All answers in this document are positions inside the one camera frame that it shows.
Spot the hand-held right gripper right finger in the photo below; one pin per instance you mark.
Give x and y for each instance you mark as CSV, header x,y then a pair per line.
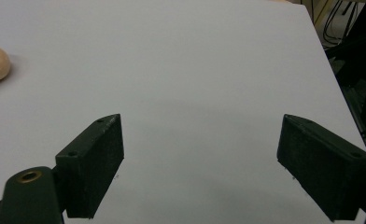
x,y
321,165

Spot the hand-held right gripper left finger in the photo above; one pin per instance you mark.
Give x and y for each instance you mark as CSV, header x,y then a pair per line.
x,y
89,165

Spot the black metal stand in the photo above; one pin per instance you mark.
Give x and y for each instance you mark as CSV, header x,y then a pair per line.
x,y
357,53

